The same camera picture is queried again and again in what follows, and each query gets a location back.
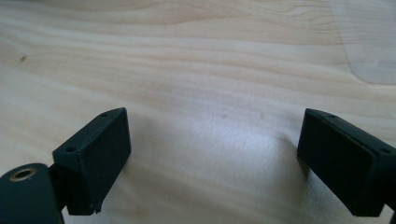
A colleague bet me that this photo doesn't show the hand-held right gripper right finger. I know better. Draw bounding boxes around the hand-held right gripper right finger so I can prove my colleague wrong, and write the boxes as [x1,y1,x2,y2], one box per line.
[296,107,396,217]

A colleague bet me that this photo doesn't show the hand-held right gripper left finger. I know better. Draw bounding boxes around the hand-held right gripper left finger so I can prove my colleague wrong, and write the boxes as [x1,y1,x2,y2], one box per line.
[49,106,133,217]

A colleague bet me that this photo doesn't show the clear plastic sheet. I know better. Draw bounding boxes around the clear plastic sheet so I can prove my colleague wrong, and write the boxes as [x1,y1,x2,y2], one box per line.
[329,0,396,86]

